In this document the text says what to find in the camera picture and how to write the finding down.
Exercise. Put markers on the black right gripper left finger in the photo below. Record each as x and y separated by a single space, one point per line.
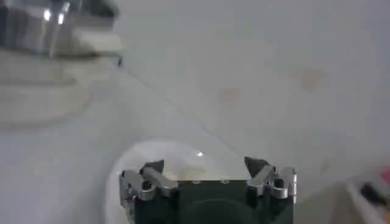
152 182

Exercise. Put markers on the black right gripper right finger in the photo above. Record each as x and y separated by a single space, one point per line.
265 179

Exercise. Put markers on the steel steamer pot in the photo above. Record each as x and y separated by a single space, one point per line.
30 27

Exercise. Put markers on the white round plate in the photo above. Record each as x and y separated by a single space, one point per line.
182 158

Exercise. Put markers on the white side table with goods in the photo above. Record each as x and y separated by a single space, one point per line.
370 194

